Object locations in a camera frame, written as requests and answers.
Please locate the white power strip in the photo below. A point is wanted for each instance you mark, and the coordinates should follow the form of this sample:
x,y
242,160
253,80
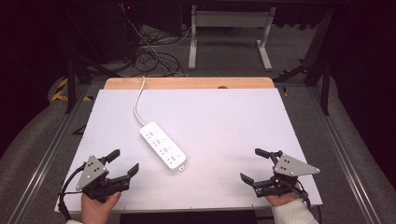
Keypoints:
x,y
162,146

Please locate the person's left hand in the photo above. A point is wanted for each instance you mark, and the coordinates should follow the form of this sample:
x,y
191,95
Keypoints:
x,y
95,211

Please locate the black metal stand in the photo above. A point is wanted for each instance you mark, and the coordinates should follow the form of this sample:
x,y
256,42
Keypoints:
x,y
72,81
323,62

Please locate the yellow black hazard tape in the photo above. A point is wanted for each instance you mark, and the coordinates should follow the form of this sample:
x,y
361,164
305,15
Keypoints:
x,y
60,90

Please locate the dark equipment box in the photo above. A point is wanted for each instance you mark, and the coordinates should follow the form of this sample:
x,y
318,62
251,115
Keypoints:
x,y
120,31

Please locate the white metal stand frame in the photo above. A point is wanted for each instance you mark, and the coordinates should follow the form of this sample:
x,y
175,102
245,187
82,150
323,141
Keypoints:
x,y
232,20

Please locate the person's right hand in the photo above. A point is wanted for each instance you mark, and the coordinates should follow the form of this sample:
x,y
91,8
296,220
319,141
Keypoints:
x,y
281,200

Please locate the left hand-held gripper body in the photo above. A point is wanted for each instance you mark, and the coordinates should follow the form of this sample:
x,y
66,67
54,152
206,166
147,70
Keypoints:
x,y
91,172

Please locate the white table board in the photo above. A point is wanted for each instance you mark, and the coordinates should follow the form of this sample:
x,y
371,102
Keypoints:
x,y
218,124

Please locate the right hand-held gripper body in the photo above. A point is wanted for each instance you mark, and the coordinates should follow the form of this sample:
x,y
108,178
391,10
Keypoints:
x,y
291,168

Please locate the aluminium floor rail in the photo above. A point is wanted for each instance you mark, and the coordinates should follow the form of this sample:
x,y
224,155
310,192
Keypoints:
x,y
40,161
345,161

